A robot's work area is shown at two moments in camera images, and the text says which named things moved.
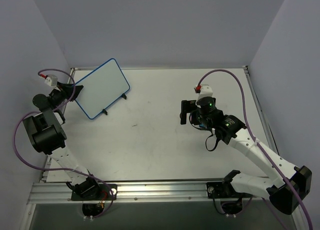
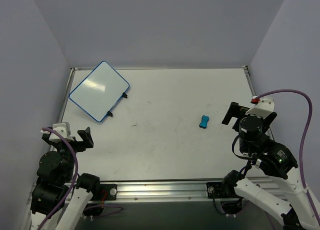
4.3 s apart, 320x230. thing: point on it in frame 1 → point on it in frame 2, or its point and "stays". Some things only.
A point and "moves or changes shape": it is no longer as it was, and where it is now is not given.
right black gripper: (187, 110) → (241, 112)
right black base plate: (223, 190) stays
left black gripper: (67, 90) → (75, 143)
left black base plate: (105, 194) stays
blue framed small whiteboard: (102, 86) moves or changes shape
